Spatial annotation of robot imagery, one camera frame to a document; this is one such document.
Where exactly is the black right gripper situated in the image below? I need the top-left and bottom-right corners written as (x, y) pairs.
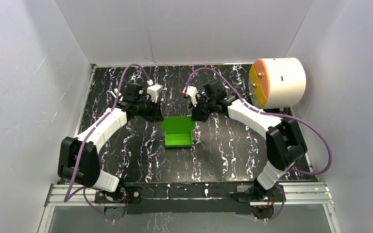
top-left (188, 96), bottom-right (215, 123)

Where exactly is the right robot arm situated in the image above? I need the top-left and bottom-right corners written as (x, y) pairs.
top-left (183, 81), bottom-right (307, 201)

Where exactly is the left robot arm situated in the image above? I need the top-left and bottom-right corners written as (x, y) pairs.
top-left (57, 83), bottom-right (164, 202)

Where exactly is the small white plastic clip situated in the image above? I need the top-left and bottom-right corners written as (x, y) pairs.
top-left (110, 88), bottom-right (122, 101)

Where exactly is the white cylinder with coloured face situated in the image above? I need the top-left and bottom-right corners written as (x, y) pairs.
top-left (248, 57), bottom-right (306, 109)

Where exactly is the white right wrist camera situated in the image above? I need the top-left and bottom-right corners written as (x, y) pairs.
top-left (183, 86), bottom-right (198, 107)

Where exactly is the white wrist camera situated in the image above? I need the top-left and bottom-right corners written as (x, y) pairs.
top-left (147, 80), bottom-right (164, 103)
top-left (183, 86), bottom-right (198, 107)

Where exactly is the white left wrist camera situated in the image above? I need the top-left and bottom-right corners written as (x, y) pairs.
top-left (147, 80), bottom-right (164, 103)

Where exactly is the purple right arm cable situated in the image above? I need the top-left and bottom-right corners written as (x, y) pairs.
top-left (185, 67), bottom-right (333, 222)

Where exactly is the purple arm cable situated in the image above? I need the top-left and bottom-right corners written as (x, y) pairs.
top-left (185, 67), bottom-right (333, 222)
top-left (63, 63), bottom-right (153, 222)

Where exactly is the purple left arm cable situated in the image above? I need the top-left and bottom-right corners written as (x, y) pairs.
top-left (63, 63), bottom-right (153, 222)

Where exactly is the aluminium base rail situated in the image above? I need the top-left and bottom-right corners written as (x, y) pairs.
top-left (45, 182), bottom-right (333, 206)

